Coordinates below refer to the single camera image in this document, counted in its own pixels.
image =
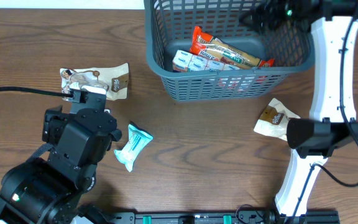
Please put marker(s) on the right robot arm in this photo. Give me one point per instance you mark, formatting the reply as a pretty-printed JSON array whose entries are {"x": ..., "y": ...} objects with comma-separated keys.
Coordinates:
[{"x": 332, "y": 121}]

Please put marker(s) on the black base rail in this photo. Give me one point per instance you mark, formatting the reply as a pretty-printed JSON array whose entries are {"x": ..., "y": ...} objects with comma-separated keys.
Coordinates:
[{"x": 241, "y": 217}]

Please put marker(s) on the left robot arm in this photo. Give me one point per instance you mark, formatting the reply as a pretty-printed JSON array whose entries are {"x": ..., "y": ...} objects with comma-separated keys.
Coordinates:
[{"x": 47, "y": 187}]

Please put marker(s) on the red orange pasta packet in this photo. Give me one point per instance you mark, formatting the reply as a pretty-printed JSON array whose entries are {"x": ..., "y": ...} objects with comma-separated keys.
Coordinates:
[{"x": 212, "y": 48}]

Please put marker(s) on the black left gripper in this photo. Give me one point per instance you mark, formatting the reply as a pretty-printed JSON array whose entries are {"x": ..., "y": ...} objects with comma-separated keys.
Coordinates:
[{"x": 58, "y": 119}]

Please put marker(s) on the multicolour tissue pack box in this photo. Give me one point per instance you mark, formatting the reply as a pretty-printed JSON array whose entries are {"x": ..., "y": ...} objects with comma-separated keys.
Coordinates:
[{"x": 187, "y": 62}]

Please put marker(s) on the beige grain pouch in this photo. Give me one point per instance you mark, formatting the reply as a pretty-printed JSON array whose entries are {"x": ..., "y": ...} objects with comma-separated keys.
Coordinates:
[
  {"x": 114, "y": 79},
  {"x": 274, "y": 119}
]

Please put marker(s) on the dark grey plastic basket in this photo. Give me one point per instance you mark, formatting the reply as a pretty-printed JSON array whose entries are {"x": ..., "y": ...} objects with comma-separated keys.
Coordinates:
[{"x": 169, "y": 27}]

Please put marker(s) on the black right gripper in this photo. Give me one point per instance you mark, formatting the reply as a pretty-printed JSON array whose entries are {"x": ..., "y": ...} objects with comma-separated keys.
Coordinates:
[{"x": 260, "y": 16}]

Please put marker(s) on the teal white snack packet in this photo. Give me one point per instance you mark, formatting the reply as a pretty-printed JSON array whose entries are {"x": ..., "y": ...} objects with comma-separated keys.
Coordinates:
[{"x": 138, "y": 139}]

